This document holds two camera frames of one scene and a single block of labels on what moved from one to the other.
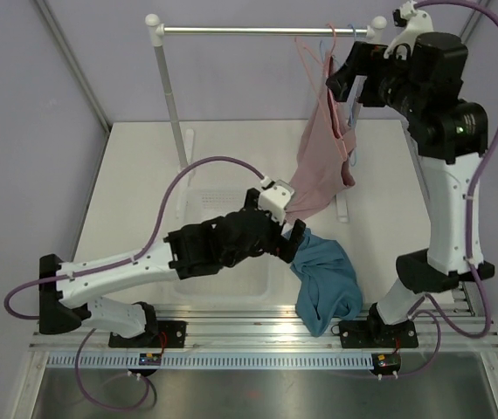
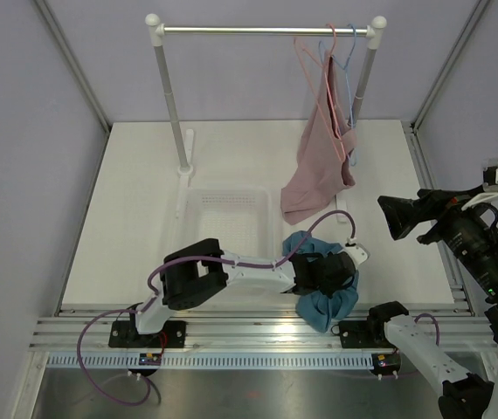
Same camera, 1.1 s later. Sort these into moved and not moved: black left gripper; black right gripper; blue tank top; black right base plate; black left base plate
Moved: black left gripper; black right gripper
Not moved: black left base plate; blue tank top; black right base plate
